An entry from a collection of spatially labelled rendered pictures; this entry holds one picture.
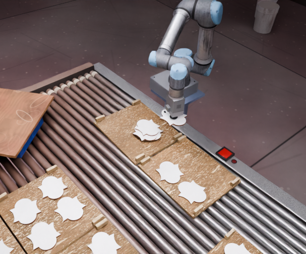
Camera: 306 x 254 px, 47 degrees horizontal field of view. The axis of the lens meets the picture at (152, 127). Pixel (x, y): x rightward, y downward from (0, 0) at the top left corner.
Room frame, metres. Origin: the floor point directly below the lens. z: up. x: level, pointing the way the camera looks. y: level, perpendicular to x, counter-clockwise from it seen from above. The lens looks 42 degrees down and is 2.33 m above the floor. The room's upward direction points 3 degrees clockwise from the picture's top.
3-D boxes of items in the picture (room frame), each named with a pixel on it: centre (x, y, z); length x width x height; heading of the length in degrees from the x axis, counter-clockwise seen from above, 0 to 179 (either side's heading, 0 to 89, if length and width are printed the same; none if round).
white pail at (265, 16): (4.84, -1.51, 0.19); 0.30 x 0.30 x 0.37
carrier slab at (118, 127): (1.52, 0.09, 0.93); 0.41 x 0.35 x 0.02; 41
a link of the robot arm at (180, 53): (2.00, -0.17, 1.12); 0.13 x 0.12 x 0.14; 71
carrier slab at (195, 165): (1.21, -0.20, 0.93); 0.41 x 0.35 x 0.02; 43
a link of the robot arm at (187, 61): (1.52, -0.12, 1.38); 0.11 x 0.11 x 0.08; 71
